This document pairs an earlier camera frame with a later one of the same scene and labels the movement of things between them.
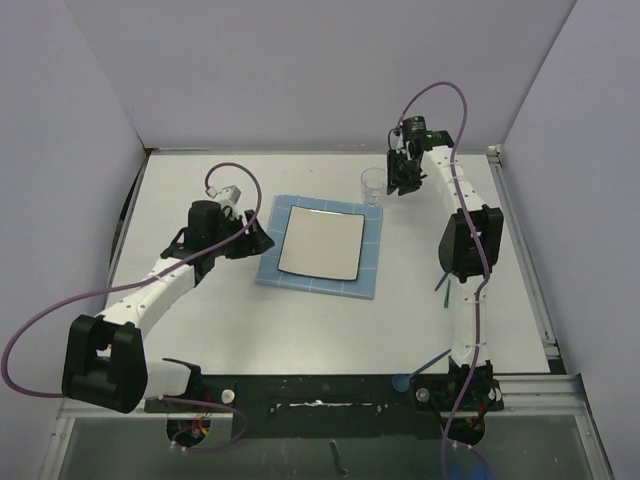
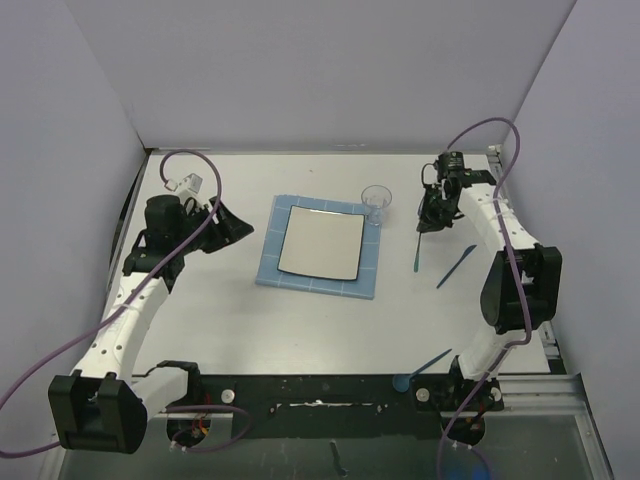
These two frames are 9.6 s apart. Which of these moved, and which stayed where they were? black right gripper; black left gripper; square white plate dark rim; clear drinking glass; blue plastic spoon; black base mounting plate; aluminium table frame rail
Moved: black right gripper; black left gripper; clear drinking glass
Stayed: aluminium table frame rail; black base mounting plate; blue plastic spoon; square white plate dark rim
